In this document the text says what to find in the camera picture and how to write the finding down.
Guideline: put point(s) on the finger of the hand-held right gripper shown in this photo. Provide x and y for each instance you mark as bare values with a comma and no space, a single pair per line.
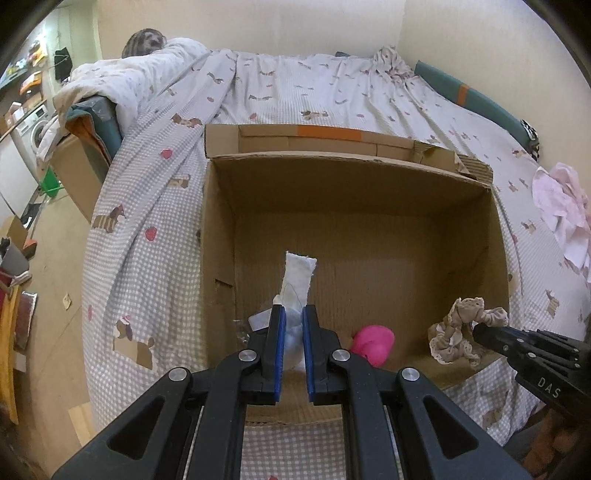
519,353
508,333

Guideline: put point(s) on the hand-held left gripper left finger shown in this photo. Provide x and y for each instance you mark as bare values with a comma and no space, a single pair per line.
278,350

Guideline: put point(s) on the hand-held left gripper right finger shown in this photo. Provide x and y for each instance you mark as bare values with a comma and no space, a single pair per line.
309,355

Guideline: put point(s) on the beige lace scrunchie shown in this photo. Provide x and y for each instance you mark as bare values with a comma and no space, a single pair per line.
450,332

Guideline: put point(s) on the pink rubber toy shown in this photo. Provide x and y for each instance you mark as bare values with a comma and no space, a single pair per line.
374,344

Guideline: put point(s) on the white fuzzy sock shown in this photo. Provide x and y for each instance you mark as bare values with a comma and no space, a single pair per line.
300,277

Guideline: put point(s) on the brown cardboard box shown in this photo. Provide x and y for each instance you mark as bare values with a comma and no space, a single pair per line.
369,240

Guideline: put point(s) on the pale pink cloth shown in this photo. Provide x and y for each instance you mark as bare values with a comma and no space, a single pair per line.
558,203

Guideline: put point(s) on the dog print checked blanket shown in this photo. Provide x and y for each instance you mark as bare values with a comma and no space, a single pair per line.
152,258

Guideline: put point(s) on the black and white cloth item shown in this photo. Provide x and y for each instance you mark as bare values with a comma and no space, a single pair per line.
531,136

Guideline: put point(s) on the wooden board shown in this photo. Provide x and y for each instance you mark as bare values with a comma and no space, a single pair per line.
81,415

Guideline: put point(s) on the small paper scrap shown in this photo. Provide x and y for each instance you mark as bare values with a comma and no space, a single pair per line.
67,301

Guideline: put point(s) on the teal mattress with orange stripe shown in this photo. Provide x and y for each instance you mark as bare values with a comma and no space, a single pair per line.
485,99

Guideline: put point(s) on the plain cardboard box beside bed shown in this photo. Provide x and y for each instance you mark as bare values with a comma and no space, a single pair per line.
76,170

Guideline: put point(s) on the grey bin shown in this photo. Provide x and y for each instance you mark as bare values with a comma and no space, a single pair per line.
14,261

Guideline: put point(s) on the green dustpan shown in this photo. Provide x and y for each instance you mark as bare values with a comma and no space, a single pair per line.
48,182

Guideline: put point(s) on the white floor cabinet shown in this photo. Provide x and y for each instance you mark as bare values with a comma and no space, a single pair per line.
11,180

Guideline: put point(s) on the white washing machine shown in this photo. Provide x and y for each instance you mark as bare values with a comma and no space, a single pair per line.
32,131

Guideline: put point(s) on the striped grey plush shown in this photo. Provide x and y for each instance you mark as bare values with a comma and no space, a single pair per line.
144,42

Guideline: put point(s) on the black hanging garment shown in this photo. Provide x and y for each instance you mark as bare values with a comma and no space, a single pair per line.
62,62

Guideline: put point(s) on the orange box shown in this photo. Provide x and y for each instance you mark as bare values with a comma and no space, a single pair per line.
30,82

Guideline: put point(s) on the yellow frame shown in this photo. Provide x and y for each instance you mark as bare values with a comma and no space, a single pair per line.
9,360

